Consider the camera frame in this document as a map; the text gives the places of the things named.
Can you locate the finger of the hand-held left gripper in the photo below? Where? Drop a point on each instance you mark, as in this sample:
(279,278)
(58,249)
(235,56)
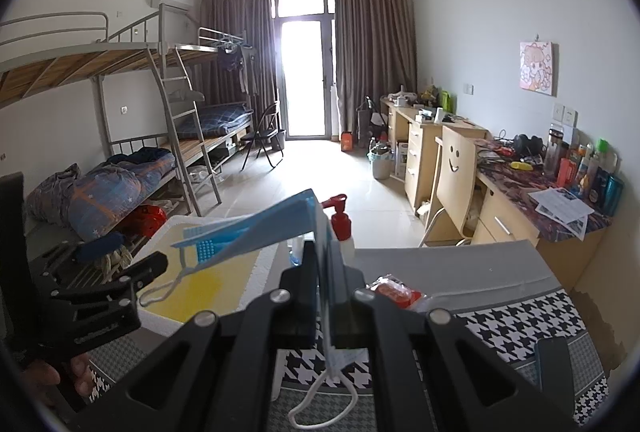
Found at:
(100,246)
(145,269)

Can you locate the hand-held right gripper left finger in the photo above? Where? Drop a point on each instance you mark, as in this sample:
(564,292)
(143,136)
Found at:
(297,297)

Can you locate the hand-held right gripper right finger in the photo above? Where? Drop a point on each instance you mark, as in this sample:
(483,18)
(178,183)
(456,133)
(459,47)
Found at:
(346,297)

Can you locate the white foam box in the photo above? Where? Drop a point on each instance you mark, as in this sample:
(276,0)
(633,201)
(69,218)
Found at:
(260,282)

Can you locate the blue face mask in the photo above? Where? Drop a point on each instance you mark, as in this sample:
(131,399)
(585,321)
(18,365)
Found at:
(260,232)

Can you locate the person's left hand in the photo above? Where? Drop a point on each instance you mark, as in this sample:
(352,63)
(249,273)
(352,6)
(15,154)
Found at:
(80,374)

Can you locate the red snack packet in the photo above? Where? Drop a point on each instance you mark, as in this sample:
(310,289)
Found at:
(395,293)

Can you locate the red bag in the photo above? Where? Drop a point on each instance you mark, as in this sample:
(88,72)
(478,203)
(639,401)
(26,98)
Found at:
(147,219)

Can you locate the blue orange quilt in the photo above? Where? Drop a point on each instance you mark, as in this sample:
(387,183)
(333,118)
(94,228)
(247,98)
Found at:
(115,192)

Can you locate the yellow cloth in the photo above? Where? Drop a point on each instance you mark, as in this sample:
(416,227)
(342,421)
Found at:
(205,287)

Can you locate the dark patterned pillow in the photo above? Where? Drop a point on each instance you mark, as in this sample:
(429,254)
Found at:
(52,197)

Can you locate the white red pump bottle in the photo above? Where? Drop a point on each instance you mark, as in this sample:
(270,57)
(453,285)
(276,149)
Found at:
(342,222)

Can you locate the grey bucket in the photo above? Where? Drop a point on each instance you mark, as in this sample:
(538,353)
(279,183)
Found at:
(381,164)

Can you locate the small grey metal bunk bed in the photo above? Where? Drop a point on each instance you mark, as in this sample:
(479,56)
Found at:
(220,142)

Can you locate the orange box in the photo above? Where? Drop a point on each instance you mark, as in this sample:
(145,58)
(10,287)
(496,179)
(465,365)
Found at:
(347,142)

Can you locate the houndstooth tablecloth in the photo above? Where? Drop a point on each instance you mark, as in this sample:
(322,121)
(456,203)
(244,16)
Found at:
(500,327)

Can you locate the wooden smiley face chair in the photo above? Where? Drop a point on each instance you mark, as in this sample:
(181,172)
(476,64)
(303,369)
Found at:
(457,182)

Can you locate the blue checked mattress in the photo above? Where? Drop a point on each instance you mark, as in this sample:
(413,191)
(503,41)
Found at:
(215,119)

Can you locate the black folding chair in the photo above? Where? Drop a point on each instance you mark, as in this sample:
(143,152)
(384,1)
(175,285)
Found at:
(262,132)

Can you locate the cluttered wooden desk with drawers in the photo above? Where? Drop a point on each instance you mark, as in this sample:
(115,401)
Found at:
(425,147)

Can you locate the black bag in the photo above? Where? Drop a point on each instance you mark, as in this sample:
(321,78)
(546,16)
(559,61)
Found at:
(370,122)

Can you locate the large grey metal bunk bed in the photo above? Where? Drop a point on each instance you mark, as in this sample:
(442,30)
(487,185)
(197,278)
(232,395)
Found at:
(130,57)

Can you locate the wooden desk with patterned top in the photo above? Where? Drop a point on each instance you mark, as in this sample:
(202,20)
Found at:
(520,207)

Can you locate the black smartphone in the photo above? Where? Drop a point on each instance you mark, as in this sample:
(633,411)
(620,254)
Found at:
(552,362)

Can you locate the yellow desk object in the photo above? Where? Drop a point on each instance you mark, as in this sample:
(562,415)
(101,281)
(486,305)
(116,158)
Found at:
(520,165)

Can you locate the green container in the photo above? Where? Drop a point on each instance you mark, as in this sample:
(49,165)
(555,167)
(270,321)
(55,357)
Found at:
(446,102)

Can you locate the glass balcony door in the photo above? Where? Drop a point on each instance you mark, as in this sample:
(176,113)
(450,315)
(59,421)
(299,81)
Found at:
(302,77)

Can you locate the dark hanging clothes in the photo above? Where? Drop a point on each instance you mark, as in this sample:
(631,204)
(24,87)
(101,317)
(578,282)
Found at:
(240,62)

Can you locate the printed paper sheets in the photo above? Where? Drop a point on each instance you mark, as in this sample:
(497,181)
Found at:
(562,212)

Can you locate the black headphones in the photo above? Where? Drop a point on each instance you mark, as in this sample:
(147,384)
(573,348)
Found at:
(529,144)

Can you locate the wide brown curtain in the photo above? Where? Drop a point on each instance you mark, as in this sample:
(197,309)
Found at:
(375,57)

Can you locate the row of toiletry bottles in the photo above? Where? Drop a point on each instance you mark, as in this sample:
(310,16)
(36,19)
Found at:
(590,172)

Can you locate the small white wall switch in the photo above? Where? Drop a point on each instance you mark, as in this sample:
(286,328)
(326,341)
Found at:
(468,88)

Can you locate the double white wall socket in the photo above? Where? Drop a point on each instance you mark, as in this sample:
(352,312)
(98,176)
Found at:
(564,114)

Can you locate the pink wall picture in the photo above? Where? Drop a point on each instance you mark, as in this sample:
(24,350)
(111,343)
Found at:
(537,67)

